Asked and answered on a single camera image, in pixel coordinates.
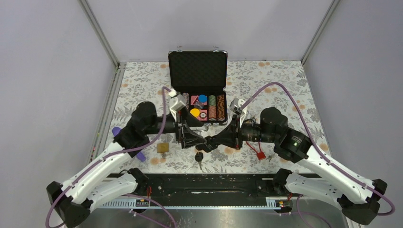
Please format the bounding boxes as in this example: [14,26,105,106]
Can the purple cable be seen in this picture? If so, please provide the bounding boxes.
[45,86,177,228]
[239,82,396,217]

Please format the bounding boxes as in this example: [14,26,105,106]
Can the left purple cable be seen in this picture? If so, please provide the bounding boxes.
[45,86,177,228]

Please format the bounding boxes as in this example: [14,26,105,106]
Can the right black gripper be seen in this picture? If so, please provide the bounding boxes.
[213,113,278,150]

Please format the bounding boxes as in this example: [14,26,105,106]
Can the floral tablecloth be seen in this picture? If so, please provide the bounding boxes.
[110,61,329,173]

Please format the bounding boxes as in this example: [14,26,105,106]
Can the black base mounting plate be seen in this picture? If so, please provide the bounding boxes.
[117,173,316,208]

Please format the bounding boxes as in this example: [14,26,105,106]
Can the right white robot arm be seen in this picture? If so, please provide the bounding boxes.
[197,107,387,225]

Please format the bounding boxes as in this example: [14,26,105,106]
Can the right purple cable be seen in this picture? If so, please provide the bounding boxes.
[239,82,396,217]

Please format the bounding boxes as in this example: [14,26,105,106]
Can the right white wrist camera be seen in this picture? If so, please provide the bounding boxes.
[230,98,247,126]

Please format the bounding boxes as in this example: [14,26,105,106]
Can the brass padlock long shackle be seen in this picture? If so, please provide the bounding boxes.
[156,142,170,158]

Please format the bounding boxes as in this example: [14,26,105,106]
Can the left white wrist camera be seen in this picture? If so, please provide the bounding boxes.
[168,89,186,121]

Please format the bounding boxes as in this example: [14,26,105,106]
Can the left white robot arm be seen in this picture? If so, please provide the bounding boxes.
[46,102,203,228]

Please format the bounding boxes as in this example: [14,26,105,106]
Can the black poker chip case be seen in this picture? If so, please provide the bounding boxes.
[168,50,228,125]

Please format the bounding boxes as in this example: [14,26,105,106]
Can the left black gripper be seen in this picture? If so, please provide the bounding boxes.
[145,106,207,148]

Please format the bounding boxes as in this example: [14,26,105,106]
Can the black padlock with keys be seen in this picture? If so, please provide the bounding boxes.
[194,138,215,172]

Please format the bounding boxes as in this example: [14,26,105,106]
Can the red cable lock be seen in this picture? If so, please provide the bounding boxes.
[246,141,266,161]

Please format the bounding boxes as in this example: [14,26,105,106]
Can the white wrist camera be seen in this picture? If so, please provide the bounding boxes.
[168,89,186,121]
[230,98,247,126]

